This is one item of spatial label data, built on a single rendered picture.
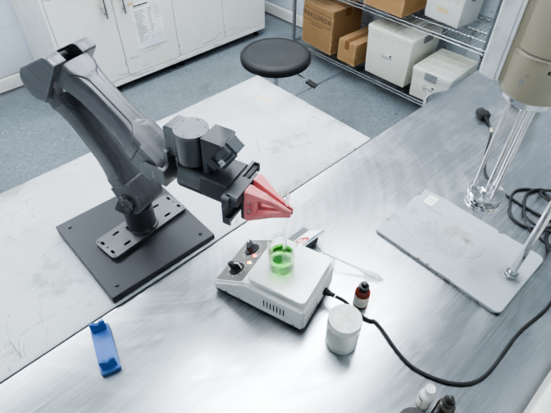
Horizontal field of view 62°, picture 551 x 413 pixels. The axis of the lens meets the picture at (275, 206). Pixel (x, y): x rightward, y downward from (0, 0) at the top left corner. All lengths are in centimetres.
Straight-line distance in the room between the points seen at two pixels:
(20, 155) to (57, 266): 202
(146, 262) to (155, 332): 16
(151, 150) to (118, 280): 30
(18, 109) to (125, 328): 268
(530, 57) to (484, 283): 46
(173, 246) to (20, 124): 241
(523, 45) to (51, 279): 94
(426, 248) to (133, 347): 63
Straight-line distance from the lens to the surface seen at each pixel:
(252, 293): 86
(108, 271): 99
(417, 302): 96
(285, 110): 140
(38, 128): 323
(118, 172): 92
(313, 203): 110
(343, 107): 309
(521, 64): 78
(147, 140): 81
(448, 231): 109
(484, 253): 107
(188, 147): 72
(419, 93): 301
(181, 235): 102
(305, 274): 85
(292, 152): 124
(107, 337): 92
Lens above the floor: 167
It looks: 45 degrees down
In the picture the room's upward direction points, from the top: straight up
